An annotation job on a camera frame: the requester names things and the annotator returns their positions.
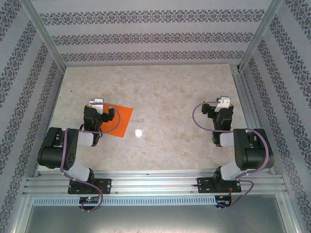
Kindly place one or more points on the orange paper sheet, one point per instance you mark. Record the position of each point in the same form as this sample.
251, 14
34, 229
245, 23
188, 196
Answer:
125, 119

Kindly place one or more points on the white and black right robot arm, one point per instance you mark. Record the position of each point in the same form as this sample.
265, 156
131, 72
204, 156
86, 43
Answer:
252, 153

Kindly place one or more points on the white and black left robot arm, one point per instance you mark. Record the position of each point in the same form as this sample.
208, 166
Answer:
56, 150

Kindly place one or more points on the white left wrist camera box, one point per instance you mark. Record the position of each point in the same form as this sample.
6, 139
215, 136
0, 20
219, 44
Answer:
97, 104

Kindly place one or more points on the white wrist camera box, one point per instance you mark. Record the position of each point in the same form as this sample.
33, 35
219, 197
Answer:
223, 102
97, 104

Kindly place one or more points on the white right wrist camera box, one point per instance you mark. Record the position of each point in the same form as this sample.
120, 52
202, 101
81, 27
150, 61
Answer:
223, 102

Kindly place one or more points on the aluminium side rail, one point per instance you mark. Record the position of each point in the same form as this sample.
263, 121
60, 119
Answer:
245, 97

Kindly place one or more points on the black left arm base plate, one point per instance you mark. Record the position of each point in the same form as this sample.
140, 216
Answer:
107, 185

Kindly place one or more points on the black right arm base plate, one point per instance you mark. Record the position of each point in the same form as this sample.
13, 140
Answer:
201, 184

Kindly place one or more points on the aluminium frame post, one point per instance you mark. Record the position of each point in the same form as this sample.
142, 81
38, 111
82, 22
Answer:
43, 34
259, 34

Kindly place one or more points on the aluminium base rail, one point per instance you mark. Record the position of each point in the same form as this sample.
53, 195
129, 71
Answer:
155, 183

